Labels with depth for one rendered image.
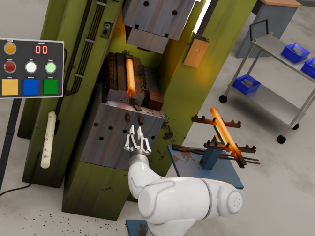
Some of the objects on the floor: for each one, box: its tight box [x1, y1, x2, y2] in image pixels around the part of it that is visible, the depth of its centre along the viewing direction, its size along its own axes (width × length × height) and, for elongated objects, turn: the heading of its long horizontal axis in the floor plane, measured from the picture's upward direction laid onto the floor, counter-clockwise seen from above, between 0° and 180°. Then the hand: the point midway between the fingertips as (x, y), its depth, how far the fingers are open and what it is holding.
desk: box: [235, 0, 302, 59], centre depth 642 cm, size 82×161×85 cm, turn 10°
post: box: [0, 98, 22, 192], centre depth 247 cm, size 4×4×108 cm
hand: (135, 132), depth 217 cm, fingers open, 3 cm apart
